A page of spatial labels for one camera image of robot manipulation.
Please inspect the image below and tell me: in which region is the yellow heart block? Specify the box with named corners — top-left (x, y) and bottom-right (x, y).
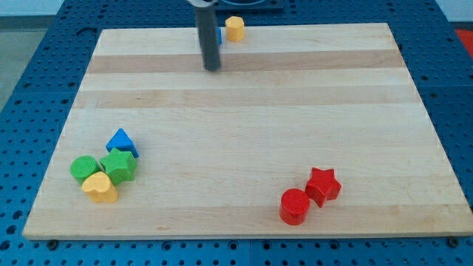
top-left (81, 171), bottom-right (118, 203)

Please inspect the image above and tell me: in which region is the yellow hexagon block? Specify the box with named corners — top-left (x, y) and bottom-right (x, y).
top-left (225, 16), bottom-right (245, 42)

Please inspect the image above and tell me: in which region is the blue block behind rod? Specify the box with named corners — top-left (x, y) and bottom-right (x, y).
top-left (217, 27), bottom-right (223, 46)

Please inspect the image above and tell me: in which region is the blue triangle block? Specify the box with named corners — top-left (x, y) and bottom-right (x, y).
top-left (106, 128), bottom-right (139, 158)

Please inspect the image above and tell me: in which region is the red cylinder block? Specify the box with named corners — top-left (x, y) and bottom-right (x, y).
top-left (279, 188), bottom-right (310, 225)

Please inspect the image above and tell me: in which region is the green star block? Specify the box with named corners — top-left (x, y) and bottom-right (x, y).
top-left (99, 148), bottom-right (137, 185)

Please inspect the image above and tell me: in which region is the red star block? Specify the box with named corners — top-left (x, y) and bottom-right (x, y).
top-left (304, 168), bottom-right (342, 208)

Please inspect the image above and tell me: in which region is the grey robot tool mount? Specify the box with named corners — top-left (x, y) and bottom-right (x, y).
top-left (187, 0), bottom-right (218, 8)

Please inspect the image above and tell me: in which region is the green cylinder block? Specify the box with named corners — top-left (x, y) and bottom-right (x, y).
top-left (69, 155), bottom-right (101, 185)

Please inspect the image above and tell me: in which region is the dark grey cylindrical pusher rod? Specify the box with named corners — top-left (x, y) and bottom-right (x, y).
top-left (194, 5), bottom-right (221, 72)

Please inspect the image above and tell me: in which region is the wooden board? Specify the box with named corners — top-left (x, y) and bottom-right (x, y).
top-left (23, 23), bottom-right (472, 240)

